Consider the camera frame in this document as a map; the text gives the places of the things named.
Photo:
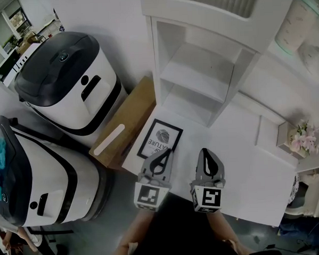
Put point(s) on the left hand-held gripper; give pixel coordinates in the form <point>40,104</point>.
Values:
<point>149,195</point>

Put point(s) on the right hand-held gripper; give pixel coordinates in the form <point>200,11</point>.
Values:
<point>209,197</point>

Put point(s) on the black framed leaf print picture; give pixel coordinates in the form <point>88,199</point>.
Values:
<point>160,135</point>

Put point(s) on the person's left forearm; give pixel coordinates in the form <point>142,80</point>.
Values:
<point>135,232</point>

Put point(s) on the person's right forearm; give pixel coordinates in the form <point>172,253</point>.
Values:
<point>226,230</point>

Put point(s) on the long cardboard box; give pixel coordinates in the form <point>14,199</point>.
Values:
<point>129,120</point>

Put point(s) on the person's black shirt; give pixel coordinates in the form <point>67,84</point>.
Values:
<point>181,229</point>

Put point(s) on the grey rectangular box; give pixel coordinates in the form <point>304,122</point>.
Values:
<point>282,136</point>

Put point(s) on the floral round seat cushion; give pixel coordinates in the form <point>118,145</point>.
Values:
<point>293,189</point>

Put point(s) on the white robot with dark lid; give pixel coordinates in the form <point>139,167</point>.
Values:
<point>94,101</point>
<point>58,177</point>

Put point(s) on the pink flowers in pot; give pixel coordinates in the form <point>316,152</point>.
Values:
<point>305,140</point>

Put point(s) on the white shelf hutch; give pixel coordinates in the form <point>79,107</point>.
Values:
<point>199,69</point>

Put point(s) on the white carved chair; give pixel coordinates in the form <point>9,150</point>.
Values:
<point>317,193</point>

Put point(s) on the black metal stool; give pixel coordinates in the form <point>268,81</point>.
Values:
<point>53,232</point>

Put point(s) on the white crumpled tissue pack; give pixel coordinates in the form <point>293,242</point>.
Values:
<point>313,59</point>

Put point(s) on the pale cylindrical canister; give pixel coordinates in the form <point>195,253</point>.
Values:
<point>296,21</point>

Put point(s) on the dark green table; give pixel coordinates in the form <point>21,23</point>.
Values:
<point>7,64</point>

